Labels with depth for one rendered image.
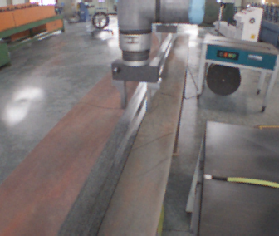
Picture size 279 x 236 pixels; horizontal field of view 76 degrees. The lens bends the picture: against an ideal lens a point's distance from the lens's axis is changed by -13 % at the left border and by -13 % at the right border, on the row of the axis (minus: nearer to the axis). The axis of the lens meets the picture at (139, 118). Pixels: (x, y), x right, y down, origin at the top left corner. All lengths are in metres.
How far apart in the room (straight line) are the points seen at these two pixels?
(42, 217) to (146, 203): 0.25
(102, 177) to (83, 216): 0.09
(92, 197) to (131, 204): 0.15
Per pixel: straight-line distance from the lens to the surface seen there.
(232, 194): 0.65
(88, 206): 0.37
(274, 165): 0.81
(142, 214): 0.49
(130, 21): 0.51
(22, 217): 0.56
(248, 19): 4.55
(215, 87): 2.75
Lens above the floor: 1.23
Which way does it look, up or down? 34 degrees down
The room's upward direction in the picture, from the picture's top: 1 degrees counter-clockwise
